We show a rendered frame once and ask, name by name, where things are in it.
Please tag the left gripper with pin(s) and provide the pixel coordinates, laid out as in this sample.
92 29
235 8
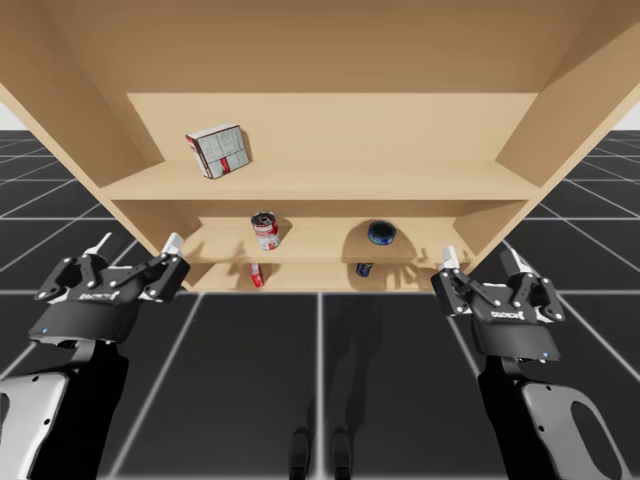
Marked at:
82 315

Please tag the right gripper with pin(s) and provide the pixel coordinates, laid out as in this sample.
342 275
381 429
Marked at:
515 330

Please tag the blue flat can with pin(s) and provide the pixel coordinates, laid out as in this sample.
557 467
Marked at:
382 234

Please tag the green and blue rectangular can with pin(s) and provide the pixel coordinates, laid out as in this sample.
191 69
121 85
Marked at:
364 270

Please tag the red and white can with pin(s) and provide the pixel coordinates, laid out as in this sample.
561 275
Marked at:
267 234

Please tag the red and white carton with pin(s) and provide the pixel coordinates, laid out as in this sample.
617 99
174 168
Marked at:
222 150

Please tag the pale wooden shelf unit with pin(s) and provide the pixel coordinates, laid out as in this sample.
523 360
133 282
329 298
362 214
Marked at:
350 60

